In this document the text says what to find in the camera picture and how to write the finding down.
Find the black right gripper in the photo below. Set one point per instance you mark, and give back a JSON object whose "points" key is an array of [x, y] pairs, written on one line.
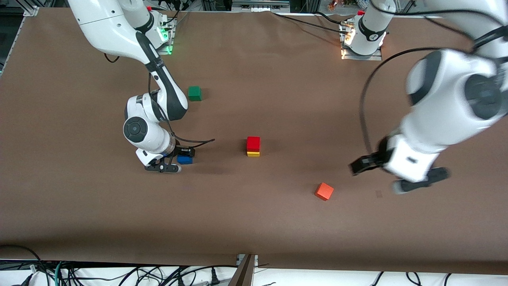
{"points": [[183, 151]]}

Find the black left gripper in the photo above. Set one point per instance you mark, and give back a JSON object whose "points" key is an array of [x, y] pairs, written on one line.
{"points": [[380, 156]]}

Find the blue block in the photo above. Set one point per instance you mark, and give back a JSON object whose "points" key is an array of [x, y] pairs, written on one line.
{"points": [[185, 160]]}

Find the red block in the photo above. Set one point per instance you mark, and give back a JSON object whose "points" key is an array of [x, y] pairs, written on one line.
{"points": [[253, 143]]}

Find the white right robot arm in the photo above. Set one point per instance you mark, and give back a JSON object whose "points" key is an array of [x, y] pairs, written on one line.
{"points": [[154, 137]]}

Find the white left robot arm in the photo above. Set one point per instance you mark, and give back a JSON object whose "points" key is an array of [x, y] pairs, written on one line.
{"points": [[444, 99]]}

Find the orange block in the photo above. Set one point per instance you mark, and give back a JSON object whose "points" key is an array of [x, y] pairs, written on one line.
{"points": [[324, 191]]}

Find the green block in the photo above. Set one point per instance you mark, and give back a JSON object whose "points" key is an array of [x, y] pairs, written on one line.
{"points": [[194, 93]]}

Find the yellow block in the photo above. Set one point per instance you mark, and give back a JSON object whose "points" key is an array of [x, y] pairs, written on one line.
{"points": [[253, 154]]}

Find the brown support beam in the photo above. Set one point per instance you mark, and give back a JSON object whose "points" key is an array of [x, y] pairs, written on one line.
{"points": [[243, 276]]}

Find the white power strip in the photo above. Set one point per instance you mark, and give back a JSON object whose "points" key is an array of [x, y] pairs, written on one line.
{"points": [[258, 6]]}

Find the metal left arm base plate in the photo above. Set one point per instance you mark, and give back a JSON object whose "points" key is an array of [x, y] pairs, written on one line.
{"points": [[373, 58]]}

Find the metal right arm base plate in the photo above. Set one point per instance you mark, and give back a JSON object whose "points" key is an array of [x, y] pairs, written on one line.
{"points": [[168, 49]]}

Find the metal table edge bracket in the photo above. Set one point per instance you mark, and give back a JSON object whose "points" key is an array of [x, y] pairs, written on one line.
{"points": [[239, 259]]}

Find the white corner bracket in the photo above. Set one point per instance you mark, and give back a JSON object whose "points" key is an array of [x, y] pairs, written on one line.
{"points": [[31, 11]]}

